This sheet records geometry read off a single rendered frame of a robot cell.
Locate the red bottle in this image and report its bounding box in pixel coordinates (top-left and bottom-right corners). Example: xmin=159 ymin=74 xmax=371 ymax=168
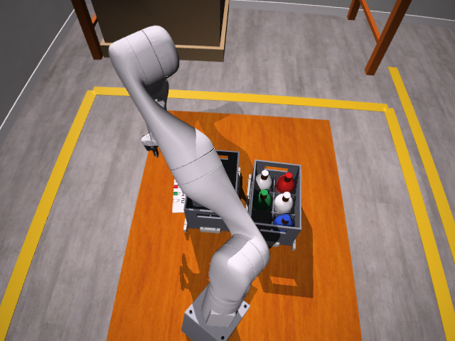
xmin=274 ymin=173 xmax=295 ymax=194

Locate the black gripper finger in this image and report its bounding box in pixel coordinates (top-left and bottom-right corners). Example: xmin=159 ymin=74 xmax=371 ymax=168
xmin=144 ymin=146 xmax=159 ymax=158

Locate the green bottle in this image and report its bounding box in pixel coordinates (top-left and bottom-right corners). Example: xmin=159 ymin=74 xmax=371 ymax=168
xmin=252 ymin=189 xmax=272 ymax=211

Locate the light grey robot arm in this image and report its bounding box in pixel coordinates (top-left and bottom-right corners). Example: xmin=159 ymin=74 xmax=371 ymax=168
xmin=109 ymin=26 xmax=270 ymax=328

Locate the white paper pick list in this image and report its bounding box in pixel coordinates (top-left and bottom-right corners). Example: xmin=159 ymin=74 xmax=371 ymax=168
xmin=172 ymin=180 xmax=186 ymax=212

